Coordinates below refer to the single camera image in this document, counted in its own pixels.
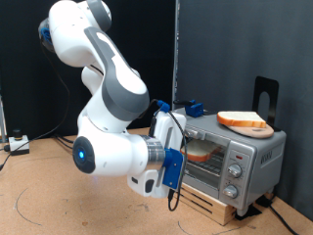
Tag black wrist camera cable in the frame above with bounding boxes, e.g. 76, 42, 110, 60
148, 98, 189, 212

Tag wire oven rack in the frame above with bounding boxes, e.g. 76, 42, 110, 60
184, 156, 228, 175

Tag metal frame post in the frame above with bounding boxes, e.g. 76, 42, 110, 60
0, 94, 8, 144

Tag vertical metal pole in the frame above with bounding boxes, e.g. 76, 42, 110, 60
171, 0, 181, 111

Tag white bread slice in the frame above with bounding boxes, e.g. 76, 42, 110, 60
216, 111, 267, 129
180, 139, 222, 164

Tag black metal bookend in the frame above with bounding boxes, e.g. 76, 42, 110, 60
252, 75, 282, 132

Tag round wooden board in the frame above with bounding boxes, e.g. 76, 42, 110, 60
226, 122, 275, 140

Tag silver oven knob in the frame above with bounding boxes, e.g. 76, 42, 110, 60
227, 163, 244, 179
222, 184, 240, 200

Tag small blue object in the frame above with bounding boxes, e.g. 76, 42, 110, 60
172, 98, 218, 118

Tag glass oven door with handle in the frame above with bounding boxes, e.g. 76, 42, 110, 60
180, 125, 231, 192

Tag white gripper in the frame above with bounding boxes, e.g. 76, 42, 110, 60
126, 111, 188, 200

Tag long black hanging cable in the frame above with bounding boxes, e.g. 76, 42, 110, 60
0, 38, 71, 170

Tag slotted wooden block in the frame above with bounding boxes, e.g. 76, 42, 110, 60
177, 182, 238, 227

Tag silver toaster oven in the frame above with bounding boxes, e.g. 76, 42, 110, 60
174, 108, 288, 217

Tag black oven power cord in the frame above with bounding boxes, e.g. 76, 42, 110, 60
257, 195, 299, 235

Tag robot base cables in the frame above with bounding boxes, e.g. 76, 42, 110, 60
53, 135, 79, 151

